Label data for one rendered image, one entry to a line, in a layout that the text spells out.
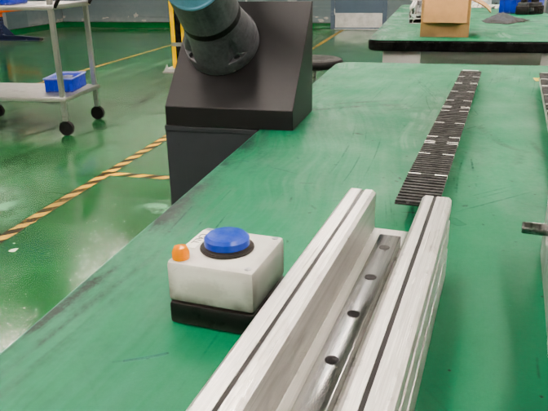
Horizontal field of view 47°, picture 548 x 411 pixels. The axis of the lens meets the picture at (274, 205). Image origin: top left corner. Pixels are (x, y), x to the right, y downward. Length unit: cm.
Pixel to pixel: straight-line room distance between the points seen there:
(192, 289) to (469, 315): 24
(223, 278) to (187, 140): 78
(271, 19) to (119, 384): 96
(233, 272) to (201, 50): 78
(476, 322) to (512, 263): 13
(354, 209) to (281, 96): 66
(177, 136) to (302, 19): 34
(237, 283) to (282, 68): 78
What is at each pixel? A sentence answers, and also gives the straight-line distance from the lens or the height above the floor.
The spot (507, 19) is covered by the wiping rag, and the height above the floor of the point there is 80.
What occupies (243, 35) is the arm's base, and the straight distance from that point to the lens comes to 125.
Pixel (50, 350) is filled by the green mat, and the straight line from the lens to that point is 56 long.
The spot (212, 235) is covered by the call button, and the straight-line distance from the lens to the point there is 55.
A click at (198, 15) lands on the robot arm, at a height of 99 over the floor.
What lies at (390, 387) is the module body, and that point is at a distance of 35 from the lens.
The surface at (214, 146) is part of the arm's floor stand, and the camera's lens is 126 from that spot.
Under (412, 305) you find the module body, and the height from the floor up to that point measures 86.
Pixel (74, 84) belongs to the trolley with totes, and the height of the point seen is 31.
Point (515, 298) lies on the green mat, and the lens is 63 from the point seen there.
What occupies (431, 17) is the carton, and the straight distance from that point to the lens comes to 281.
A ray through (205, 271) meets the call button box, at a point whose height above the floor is 84.
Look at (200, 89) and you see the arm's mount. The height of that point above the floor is 85.
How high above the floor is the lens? 107
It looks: 21 degrees down
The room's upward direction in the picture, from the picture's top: 1 degrees counter-clockwise
